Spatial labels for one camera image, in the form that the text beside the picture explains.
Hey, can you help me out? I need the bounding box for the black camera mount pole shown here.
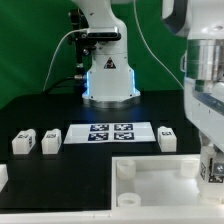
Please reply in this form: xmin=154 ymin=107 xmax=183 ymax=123
xmin=68 ymin=9 xmax=90 ymax=80

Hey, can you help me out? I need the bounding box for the black cable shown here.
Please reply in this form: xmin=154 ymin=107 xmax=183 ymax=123
xmin=41 ymin=77 xmax=84 ymax=96

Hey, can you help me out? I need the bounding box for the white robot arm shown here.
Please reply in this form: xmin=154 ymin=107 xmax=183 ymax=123
xmin=71 ymin=0 xmax=224 ymax=152

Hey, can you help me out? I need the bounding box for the white cable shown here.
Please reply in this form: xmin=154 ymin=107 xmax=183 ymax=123
xmin=42 ymin=28 xmax=88 ymax=92

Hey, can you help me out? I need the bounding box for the white square tabletop panel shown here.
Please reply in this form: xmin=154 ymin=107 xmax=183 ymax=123
xmin=111 ymin=155 xmax=224 ymax=208

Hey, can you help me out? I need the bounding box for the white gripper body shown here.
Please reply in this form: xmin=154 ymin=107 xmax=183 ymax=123
xmin=184 ymin=78 xmax=224 ymax=152

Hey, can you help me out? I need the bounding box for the black camera on mount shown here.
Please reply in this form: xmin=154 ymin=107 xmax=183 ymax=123
xmin=81 ymin=27 xmax=121 ymax=41

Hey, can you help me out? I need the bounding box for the white sheet with tags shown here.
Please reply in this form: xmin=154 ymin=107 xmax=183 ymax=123
xmin=64 ymin=122 xmax=155 ymax=144

